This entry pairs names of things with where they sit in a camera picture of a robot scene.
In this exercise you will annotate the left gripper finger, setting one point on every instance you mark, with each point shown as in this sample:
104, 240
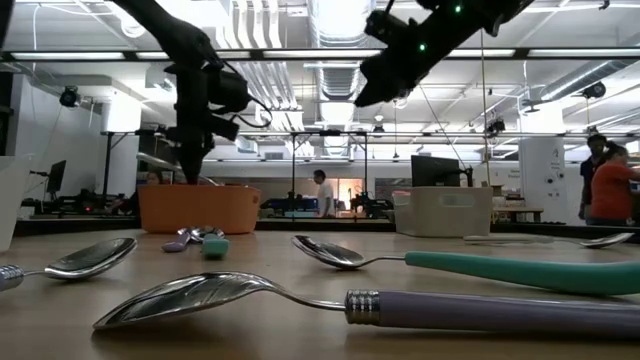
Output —
194, 160

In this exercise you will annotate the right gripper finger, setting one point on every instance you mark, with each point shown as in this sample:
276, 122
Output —
382, 85

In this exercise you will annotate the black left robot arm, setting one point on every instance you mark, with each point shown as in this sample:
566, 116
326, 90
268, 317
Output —
170, 35

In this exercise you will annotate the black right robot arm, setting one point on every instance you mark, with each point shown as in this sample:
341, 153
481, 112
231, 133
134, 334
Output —
485, 12

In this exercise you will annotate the person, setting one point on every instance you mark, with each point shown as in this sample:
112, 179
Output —
587, 172
325, 197
154, 177
612, 192

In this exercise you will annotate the orange plastic bin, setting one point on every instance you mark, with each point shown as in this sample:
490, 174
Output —
200, 210

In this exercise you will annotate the overhead light bar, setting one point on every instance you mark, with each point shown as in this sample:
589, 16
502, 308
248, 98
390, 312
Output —
320, 53

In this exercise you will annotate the black computer monitor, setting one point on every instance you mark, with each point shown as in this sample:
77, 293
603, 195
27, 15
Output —
432, 171

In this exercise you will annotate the distant robot station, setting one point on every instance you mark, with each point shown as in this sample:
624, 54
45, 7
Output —
370, 205
295, 205

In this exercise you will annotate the black ceiling spotlight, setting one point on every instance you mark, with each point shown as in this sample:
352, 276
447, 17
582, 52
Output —
69, 97
595, 90

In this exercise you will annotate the small black monitor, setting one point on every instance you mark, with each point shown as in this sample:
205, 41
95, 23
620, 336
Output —
56, 175

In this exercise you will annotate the light grey plastic bin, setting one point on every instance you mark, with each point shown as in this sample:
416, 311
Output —
440, 215

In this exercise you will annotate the white plastic bin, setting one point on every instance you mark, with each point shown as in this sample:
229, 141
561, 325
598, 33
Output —
12, 200

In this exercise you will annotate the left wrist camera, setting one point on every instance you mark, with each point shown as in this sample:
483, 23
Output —
227, 90

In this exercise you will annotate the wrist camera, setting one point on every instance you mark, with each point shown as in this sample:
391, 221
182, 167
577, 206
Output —
387, 27
227, 90

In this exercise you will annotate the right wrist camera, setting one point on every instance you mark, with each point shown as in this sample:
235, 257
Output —
387, 27

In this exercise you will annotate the silver ventilation duct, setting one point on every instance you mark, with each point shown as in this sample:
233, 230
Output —
340, 75

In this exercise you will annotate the distant black frame stand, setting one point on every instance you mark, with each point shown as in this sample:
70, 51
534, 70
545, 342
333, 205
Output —
293, 175

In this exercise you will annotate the black hanging camera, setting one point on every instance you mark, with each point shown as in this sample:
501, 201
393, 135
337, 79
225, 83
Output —
496, 127

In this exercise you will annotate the black aluminium table frame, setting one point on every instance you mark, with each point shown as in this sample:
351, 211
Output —
325, 225

